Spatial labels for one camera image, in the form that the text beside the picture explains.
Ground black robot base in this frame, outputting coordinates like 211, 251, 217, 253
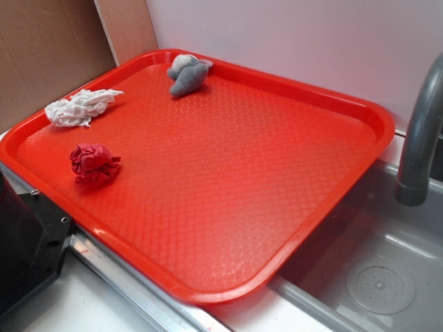
1, 174, 73, 320

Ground gray plush animal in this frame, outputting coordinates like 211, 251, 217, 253
167, 54, 214, 98

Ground crumpled red cloth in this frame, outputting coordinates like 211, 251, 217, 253
69, 143, 121, 186

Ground crumpled white cloth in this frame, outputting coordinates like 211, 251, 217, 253
44, 89, 124, 127

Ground gray plastic sink basin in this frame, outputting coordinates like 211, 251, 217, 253
271, 162, 442, 331

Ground gray faucet spout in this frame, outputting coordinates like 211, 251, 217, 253
395, 55, 442, 206

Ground round sink drain cover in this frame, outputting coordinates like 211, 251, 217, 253
345, 263, 416, 315

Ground brown cardboard panel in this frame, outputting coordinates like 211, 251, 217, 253
1, 1, 158, 132

